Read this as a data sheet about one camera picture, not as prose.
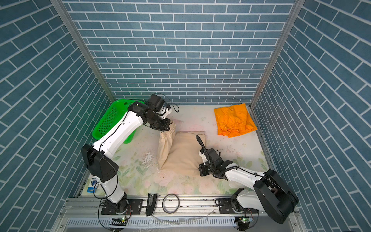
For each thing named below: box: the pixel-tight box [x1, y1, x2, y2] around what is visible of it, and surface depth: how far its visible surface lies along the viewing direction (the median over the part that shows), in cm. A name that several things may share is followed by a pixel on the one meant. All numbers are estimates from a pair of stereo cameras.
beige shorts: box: [157, 120, 206, 176], surface depth 87 cm
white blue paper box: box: [86, 177, 100, 193], surface depth 81 cm
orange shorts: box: [214, 102, 258, 138], surface depth 107 cm
